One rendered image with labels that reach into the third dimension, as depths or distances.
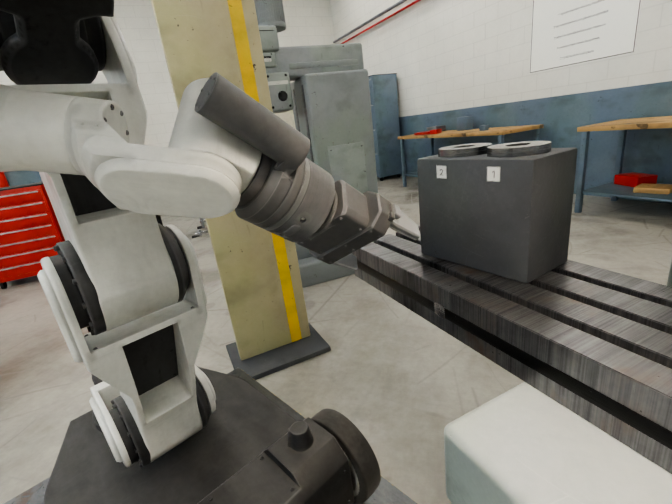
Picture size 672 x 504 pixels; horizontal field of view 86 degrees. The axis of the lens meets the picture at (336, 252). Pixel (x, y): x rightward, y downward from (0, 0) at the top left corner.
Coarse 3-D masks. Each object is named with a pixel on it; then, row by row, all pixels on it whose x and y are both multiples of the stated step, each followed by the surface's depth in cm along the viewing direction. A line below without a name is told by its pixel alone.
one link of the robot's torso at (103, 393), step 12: (108, 384) 76; (204, 384) 75; (96, 396) 73; (108, 396) 76; (96, 408) 72; (108, 408) 77; (108, 420) 66; (108, 432) 66; (108, 444) 71; (120, 444) 65; (120, 456) 66
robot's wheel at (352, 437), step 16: (320, 416) 80; (336, 416) 78; (336, 432) 75; (352, 432) 75; (352, 448) 73; (368, 448) 74; (352, 464) 73; (368, 464) 73; (352, 480) 78; (368, 480) 72; (368, 496) 74
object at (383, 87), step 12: (372, 84) 685; (384, 84) 694; (396, 84) 705; (372, 96) 693; (384, 96) 700; (396, 96) 711; (372, 108) 703; (384, 108) 706; (396, 108) 718; (288, 120) 811; (372, 120) 713; (384, 120) 713; (396, 120) 724; (384, 132) 719; (396, 132) 731; (384, 144) 726; (396, 144) 738; (384, 156) 733; (396, 156) 745; (384, 168) 740; (396, 168) 752
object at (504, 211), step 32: (448, 160) 61; (480, 160) 56; (512, 160) 51; (544, 160) 50; (448, 192) 62; (480, 192) 57; (512, 192) 53; (544, 192) 52; (448, 224) 64; (480, 224) 59; (512, 224) 54; (544, 224) 54; (448, 256) 67; (480, 256) 60; (512, 256) 55; (544, 256) 56
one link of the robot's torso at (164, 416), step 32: (192, 256) 57; (192, 288) 60; (64, 320) 48; (160, 320) 57; (192, 320) 60; (96, 352) 51; (128, 352) 58; (160, 352) 63; (192, 352) 62; (128, 384) 56; (160, 384) 68; (192, 384) 66; (128, 416) 66; (160, 416) 64; (192, 416) 71; (128, 448) 65; (160, 448) 68
